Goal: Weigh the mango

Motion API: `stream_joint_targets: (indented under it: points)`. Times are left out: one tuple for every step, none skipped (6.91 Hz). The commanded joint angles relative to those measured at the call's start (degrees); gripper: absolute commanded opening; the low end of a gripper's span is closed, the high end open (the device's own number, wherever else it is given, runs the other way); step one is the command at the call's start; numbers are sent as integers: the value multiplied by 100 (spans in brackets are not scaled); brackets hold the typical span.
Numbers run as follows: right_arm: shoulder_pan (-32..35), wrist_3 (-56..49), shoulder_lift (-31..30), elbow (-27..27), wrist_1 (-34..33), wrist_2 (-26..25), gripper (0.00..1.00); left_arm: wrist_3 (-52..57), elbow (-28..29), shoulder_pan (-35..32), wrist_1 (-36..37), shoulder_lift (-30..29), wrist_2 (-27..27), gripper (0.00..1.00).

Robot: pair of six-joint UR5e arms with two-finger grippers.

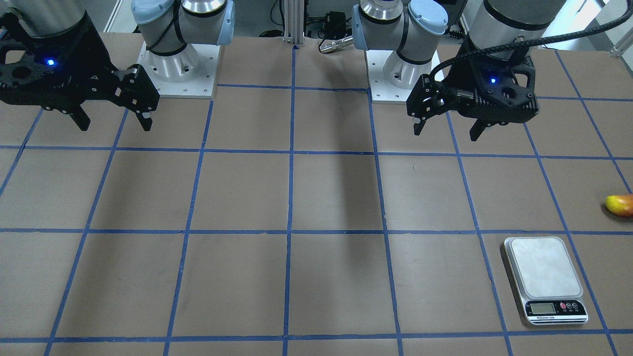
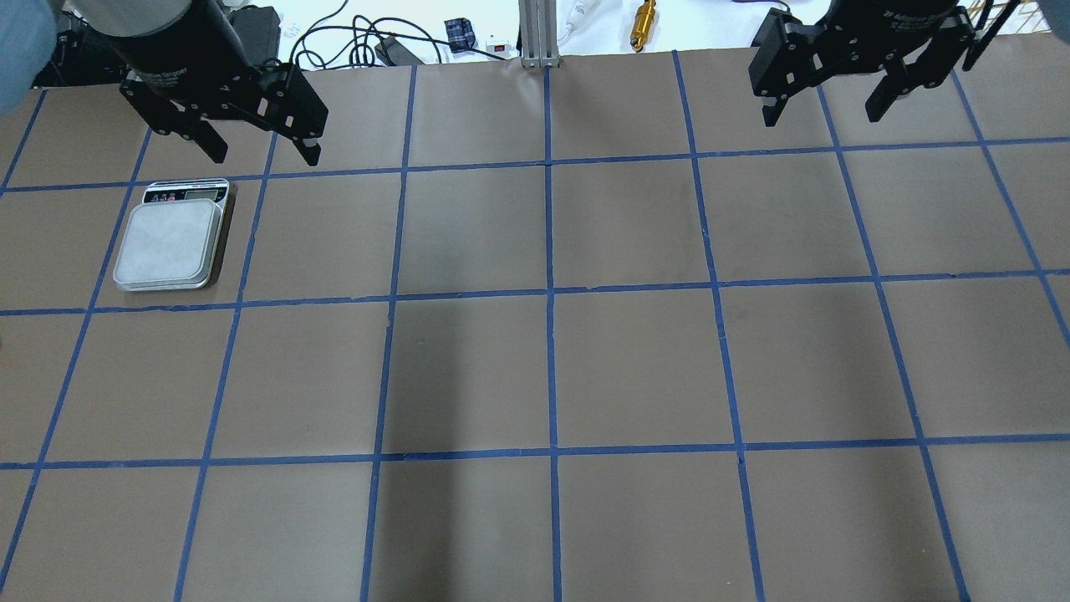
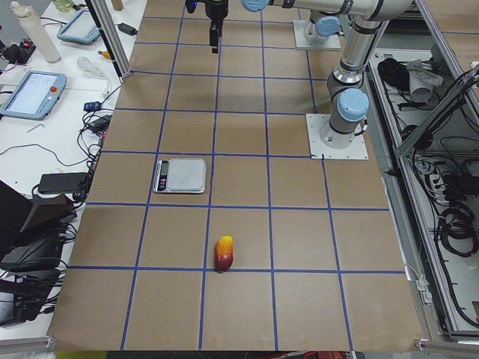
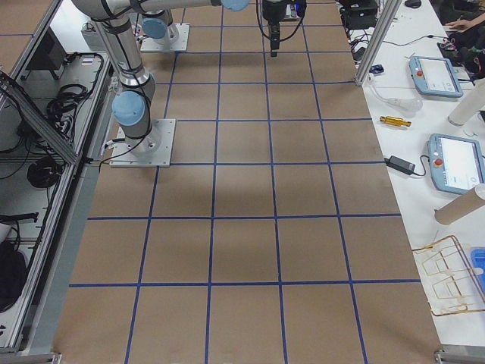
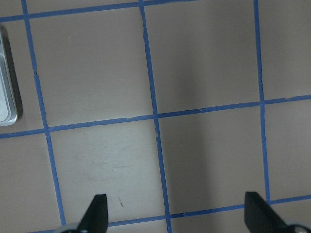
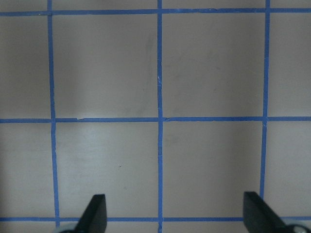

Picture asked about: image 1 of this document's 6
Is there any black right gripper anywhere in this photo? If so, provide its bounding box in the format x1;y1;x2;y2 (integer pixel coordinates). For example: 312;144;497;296
1;12;160;132

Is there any metal cylindrical connector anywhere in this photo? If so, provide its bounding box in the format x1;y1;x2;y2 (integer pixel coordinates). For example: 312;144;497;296
318;36;354;54

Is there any silver digital kitchen scale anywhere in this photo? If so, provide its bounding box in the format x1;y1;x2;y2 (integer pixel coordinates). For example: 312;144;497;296
503;236;588;326

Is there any red yellow mango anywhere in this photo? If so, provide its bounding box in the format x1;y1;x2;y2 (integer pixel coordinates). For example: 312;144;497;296
604;193;633;218

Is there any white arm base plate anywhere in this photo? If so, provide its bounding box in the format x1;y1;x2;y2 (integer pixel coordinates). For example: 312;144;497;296
365;50;440;104
138;44;223;99

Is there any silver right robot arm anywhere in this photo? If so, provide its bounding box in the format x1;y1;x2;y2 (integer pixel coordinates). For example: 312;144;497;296
1;0;235;131

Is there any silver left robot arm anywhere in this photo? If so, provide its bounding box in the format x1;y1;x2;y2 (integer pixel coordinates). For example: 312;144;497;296
351;0;564;141

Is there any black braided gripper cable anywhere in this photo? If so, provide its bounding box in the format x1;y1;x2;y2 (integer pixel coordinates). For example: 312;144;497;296
429;0;633;82

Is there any aluminium frame post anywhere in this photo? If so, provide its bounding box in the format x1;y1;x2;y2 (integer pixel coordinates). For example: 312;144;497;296
279;0;306;47

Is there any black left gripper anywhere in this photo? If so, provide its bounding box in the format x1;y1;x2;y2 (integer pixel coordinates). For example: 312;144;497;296
407;39;540;142

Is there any black power adapter box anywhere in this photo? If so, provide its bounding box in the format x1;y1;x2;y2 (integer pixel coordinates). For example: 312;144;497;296
323;11;347;35

